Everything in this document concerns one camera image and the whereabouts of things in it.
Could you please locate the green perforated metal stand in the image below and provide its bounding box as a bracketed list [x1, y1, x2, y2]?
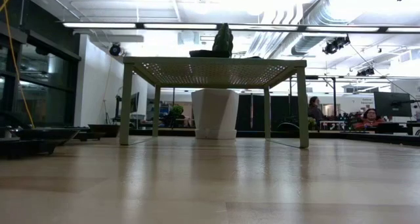
[118, 56, 310, 149]

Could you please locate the black ceiling camera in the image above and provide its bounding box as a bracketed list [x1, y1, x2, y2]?
[323, 34, 351, 55]

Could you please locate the black pot stack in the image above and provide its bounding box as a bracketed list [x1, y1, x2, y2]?
[9, 127, 80, 145]

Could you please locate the yellow cable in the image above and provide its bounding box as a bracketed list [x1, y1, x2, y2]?
[0, 0, 36, 128]

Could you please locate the green cactus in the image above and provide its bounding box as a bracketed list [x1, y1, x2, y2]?
[211, 22, 234, 56]

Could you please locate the person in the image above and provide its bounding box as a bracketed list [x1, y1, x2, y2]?
[353, 108, 387, 130]
[307, 96, 326, 122]

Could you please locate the small black square plate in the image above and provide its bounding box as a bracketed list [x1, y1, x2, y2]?
[72, 131, 106, 142]
[0, 137, 60, 160]

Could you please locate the silver ventilation duct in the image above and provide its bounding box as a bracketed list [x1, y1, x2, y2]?
[268, 0, 362, 56]

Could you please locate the long ceiling light strip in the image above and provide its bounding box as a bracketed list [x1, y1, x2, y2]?
[62, 21, 420, 34]

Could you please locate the white hexagonal plant pot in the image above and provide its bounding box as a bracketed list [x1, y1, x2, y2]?
[191, 88, 240, 141]

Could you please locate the round black wall speaker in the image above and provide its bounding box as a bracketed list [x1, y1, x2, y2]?
[109, 42, 123, 57]

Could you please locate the green potted plant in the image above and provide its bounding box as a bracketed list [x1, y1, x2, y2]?
[171, 104, 185, 119]

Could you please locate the black window frame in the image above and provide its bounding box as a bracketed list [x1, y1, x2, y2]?
[0, 20, 83, 128]

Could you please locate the black computer monitor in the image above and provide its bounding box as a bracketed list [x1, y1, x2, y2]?
[129, 91, 141, 113]
[373, 91, 413, 118]

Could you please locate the black partition panel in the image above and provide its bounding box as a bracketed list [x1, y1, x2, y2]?
[236, 94, 301, 126]

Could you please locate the black wavy square plate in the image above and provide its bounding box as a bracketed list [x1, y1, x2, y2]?
[87, 123, 121, 139]
[189, 50, 232, 58]

